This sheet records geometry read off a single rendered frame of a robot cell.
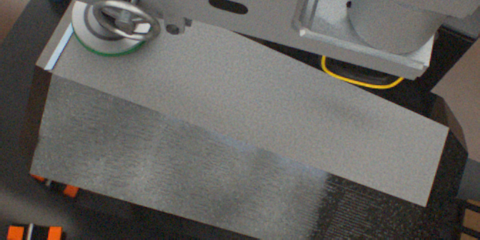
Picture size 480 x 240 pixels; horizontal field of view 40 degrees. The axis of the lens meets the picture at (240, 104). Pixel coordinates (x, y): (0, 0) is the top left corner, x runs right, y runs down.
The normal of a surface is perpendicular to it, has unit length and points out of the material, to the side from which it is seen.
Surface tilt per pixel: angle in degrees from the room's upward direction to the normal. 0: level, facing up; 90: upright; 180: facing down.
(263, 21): 90
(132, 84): 0
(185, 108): 0
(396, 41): 90
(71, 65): 0
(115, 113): 45
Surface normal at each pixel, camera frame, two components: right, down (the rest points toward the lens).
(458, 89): 0.07, -0.36
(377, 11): -0.73, 0.61
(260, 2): -0.26, 0.90
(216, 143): -0.18, 0.36
